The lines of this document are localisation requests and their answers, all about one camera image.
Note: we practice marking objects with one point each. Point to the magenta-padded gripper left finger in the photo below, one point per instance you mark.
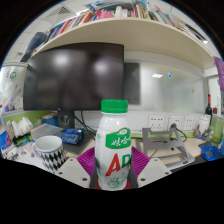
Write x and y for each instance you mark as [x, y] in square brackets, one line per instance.
[86, 162]

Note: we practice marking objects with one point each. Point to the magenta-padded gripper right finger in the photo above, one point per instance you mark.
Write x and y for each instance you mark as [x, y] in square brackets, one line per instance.
[140, 161]

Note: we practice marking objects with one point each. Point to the white green-capped drink bottle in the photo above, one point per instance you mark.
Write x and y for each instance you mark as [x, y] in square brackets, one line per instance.
[113, 146]

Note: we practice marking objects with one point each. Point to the blue circuit board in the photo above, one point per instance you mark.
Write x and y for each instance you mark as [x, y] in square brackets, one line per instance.
[72, 135]

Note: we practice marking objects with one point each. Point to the grey metal laptop stand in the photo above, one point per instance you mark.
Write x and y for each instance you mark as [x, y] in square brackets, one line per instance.
[163, 141]

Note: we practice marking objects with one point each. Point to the black-white diamond pattern mug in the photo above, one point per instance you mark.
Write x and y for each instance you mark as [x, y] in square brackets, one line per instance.
[50, 153]

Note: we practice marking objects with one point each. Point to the translucent plastic case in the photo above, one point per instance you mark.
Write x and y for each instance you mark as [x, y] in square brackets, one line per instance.
[45, 131]

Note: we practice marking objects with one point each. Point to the blue container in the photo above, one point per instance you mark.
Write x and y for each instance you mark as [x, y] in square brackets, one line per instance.
[50, 119]

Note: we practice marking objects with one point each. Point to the white tissue packs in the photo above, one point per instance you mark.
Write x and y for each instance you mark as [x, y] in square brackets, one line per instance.
[20, 128]

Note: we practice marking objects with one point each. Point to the dark wine bottle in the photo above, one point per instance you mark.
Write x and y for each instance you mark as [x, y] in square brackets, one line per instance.
[208, 111]

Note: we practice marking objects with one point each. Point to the blue-white tissue box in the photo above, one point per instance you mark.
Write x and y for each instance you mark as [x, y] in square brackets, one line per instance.
[4, 140]

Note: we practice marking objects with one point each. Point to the black computer monitor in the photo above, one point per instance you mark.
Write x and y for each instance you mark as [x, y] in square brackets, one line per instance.
[73, 78]

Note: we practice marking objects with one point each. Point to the white wall socket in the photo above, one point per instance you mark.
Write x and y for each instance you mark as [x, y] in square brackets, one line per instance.
[189, 122]
[156, 122]
[176, 120]

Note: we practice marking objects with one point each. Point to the wall shelf with books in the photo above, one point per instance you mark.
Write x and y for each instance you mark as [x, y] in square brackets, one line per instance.
[140, 36]

